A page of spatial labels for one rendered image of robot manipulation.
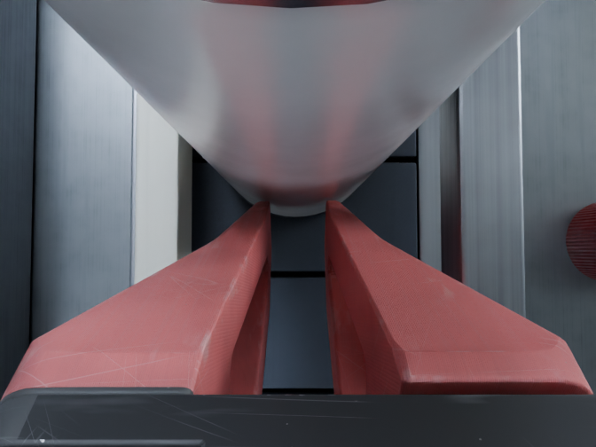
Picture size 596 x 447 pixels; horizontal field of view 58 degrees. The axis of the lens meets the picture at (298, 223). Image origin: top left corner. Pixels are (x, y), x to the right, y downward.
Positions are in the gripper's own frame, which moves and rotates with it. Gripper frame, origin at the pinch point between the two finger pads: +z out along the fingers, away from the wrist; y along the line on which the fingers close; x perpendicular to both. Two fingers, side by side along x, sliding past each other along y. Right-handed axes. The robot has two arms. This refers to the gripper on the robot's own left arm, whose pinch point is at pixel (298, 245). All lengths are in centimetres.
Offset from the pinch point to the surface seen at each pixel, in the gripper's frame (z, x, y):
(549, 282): 7.3, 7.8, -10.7
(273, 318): 2.8, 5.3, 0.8
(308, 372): 1.7, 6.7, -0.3
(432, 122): 7.1, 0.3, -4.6
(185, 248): 2.3, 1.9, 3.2
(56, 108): 11.9, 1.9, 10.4
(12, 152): 9.0, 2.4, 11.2
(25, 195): 8.8, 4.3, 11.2
